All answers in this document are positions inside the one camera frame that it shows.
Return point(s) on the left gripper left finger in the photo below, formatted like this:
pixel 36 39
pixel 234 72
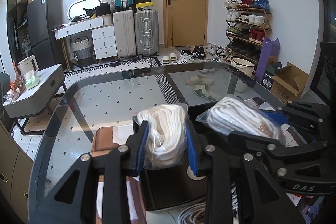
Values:
pixel 76 192

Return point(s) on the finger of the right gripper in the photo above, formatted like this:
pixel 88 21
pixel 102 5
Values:
pixel 252 141
pixel 305 117

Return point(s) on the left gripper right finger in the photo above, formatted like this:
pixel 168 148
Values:
pixel 260 198

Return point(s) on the open cardboard box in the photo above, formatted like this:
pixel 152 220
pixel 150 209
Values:
pixel 289 83

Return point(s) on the anime printed table mat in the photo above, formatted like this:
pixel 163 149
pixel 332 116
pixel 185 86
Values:
pixel 105 139

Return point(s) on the beige cabinet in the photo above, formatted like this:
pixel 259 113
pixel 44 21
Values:
pixel 16 169

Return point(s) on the purple bag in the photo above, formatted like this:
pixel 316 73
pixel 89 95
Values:
pixel 270 48

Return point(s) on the white enamel basin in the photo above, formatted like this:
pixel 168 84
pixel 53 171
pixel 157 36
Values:
pixel 243 65

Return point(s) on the black cardboard box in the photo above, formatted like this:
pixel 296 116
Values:
pixel 170 187

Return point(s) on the grey side table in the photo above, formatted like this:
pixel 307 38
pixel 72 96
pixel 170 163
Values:
pixel 36 101

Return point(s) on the wooden shoe rack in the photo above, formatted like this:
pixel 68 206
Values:
pixel 247 27

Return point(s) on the green tissue pack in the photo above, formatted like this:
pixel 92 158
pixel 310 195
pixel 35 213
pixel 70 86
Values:
pixel 31 80

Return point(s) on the white electric kettle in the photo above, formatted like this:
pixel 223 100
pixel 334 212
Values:
pixel 27 65

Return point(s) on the striped laundry basket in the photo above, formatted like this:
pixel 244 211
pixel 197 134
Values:
pixel 81 49

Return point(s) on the white vanity desk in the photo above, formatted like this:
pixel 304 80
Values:
pixel 99 31

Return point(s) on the silver suitcase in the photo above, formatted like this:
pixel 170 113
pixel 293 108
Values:
pixel 147 32

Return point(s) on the white suitcase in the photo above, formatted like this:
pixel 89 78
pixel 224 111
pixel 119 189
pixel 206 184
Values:
pixel 124 31

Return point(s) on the black refrigerator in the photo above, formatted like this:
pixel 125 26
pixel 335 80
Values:
pixel 42 17

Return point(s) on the oval mirror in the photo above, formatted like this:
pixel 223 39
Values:
pixel 80 7

